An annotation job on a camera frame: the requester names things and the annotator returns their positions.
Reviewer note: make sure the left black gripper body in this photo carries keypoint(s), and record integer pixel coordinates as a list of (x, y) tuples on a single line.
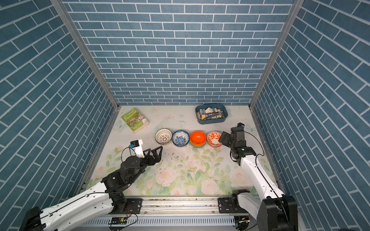
[(142, 165)]

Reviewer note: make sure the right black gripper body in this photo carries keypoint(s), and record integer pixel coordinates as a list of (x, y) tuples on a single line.
[(232, 146)]

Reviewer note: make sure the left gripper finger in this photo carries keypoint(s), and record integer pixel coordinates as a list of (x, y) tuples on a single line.
[(150, 157), (156, 154)]

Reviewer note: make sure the orange floral bowl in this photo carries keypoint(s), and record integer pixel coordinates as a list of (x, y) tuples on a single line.
[(213, 139)]

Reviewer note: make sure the white brown patterned bowl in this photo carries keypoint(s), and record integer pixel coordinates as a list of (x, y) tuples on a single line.
[(163, 136)]

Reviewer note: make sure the plain orange bowl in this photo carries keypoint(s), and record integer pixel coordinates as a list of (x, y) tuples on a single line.
[(198, 138)]

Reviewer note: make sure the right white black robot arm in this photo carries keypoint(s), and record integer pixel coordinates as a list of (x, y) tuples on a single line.
[(265, 187)]

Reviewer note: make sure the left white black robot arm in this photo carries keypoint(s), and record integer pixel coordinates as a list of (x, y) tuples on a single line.
[(101, 199)]

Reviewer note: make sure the art supplies in bin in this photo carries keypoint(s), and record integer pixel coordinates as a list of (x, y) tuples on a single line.
[(210, 113)]

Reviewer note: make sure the teal plastic bin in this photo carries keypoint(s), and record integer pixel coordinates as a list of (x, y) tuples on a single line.
[(215, 105)]

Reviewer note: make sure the green cover book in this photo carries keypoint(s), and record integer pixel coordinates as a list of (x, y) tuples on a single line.
[(135, 120)]

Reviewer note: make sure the left green circuit board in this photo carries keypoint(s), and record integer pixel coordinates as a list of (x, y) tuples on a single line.
[(118, 221)]

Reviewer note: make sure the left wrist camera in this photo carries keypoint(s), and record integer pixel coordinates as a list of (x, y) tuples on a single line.
[(136, 146)]

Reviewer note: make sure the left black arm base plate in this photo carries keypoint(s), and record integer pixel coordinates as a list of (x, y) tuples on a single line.
[(132, 205)]

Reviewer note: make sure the aluminium mounting rail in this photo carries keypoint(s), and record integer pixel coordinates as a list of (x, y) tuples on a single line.
[(207, 205)]

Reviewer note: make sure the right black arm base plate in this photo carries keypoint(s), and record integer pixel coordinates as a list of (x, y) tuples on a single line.
[(226, 205)]

